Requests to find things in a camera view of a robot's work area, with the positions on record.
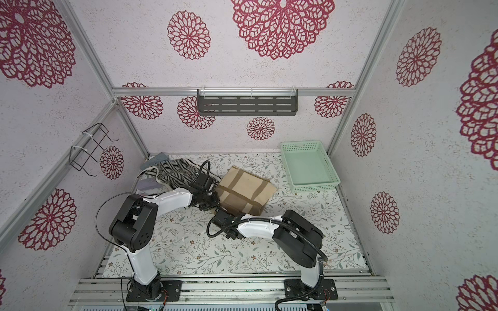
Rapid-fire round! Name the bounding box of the brown checked scarf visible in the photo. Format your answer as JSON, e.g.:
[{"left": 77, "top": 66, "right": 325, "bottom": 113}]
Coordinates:
[{"left": 215, "top": 167, "right": 277, "bottom": 216}]

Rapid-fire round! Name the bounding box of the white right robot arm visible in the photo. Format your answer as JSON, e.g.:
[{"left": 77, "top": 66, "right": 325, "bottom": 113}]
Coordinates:
[{"left": 206, "top": 209, "right": 328, "bottom": 288}]

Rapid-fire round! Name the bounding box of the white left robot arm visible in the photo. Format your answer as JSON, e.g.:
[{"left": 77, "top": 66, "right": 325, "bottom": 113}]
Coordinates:
[{"left": 109, "top": 173, "right": 219, "bottom": 295}]

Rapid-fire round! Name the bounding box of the black white zigzag scarf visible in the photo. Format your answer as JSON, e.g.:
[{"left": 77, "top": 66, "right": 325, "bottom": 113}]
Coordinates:
[{"left": 141, "top": 158, "right": 201, "bottom": 189}]

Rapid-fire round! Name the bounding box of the mint green plastic basket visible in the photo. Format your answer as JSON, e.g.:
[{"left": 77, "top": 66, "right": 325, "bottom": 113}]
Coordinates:
[{"left": 280, "top": 141, "right": 341, "bottom": 193}]

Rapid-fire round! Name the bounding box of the floral table mat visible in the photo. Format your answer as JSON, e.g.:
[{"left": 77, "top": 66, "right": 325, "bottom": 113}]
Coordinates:
[{"left": 150, "top": 153, "right": 368, "bottom": 275}]

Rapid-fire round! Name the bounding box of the lilac pencil case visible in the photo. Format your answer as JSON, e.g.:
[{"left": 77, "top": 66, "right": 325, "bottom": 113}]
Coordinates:
[{"left": 136, "top": 178, "right": 172, "bottom": 196}]

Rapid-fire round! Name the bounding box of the grey blue eraser block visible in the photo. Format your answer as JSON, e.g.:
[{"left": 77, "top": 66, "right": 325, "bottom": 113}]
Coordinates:
[{"left": 140, "top": 152, "right": 169, "bottom": 171}]

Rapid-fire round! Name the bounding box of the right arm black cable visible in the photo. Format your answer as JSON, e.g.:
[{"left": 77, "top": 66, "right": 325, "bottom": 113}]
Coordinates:
[{"left": 205, "top": 215, "right": 329, "bottom": 311}]

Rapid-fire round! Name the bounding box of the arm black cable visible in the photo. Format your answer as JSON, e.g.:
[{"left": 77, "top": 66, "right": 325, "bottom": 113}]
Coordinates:
[
  {"left": 205, "top": 215, "right": 329, "bottom": 311},
  {"left": 95, "top": 160, "right": 212, "bottom": 311}
]

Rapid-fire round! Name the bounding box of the grey metal wall shelf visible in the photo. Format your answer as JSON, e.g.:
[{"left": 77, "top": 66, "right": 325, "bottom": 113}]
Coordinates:
[{"left": 197, "top": 89, "right": 299, "bottom": 117}]

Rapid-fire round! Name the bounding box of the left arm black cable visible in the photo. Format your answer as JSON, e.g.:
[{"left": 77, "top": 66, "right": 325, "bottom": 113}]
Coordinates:
[{"left": 95, "top": 160, "right": 212, "bottom": 311}]

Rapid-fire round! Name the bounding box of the black wire wall rack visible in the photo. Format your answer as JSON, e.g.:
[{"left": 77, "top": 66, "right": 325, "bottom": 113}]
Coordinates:
[{"left": 67, "top": 123, "right": 118, "bottom": 177}]

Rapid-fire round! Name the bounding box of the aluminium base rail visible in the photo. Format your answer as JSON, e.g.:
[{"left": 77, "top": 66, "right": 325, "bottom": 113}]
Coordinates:
[{"left": 65, "top": 272, "right": 398, "bottom": 310}]

